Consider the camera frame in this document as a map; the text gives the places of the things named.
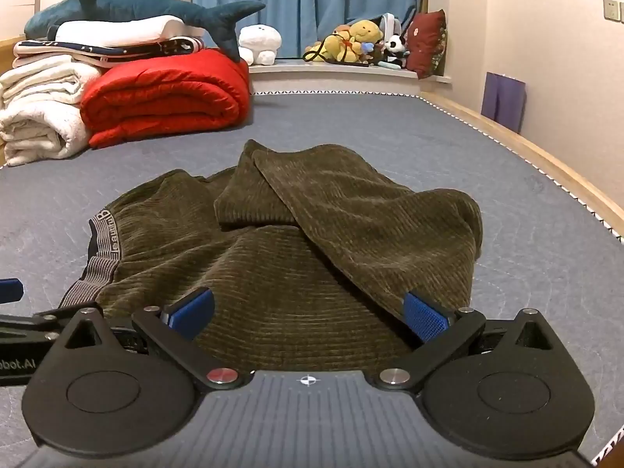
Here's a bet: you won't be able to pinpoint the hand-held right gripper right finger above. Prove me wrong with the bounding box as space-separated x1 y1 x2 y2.
371 291 561 392

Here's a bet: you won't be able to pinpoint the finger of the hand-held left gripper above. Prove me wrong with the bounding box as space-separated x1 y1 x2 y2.
0 278 25 306
0 313 74 348

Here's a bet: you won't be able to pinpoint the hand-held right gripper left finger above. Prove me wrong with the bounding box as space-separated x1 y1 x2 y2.
58 287 247 392

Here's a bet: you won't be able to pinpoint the olive corduroy pants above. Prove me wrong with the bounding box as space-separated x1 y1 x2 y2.
58 139 484 374

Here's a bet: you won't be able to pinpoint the white folded blanket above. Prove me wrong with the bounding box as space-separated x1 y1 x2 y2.
0 53 104 167

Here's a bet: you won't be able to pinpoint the grey quilted mattress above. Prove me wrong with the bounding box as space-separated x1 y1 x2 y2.
0 90 624 468

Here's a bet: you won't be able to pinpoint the red folded quilt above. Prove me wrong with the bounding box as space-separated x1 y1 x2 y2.
79 49 252 149

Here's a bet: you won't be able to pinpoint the purple board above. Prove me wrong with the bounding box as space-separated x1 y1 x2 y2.
481 71 527 134

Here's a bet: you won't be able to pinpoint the dark patterned folded blanket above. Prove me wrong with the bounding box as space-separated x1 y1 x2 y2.
12 36 208 68

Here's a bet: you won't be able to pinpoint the white window sill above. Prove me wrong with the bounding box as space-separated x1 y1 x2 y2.
248 56 452 96

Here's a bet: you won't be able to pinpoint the panda plush toy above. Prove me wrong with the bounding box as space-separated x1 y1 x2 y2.
383 34 410 67

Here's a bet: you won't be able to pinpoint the red cushion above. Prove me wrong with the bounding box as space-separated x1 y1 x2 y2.
404 9 449 80

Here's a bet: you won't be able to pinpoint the white round plush toy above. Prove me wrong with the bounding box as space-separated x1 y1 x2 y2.
237 23 284 66

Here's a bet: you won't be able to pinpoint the white pillow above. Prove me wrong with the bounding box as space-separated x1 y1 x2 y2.
55 16 206 43

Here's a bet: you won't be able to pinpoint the yellow bear plush toy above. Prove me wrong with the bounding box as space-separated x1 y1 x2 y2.
336 19 385 64

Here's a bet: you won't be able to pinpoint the white grey bag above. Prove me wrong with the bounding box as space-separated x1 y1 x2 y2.
378 12 415 48

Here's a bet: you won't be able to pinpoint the blue shark plush toy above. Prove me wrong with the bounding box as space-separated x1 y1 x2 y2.
23 0 266 63

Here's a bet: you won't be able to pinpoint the blue curtain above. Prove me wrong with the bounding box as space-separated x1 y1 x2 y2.
191 0 430 59

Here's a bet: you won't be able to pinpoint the yellow plush toy black strap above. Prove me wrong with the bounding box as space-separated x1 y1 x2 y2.
303 34 343 64

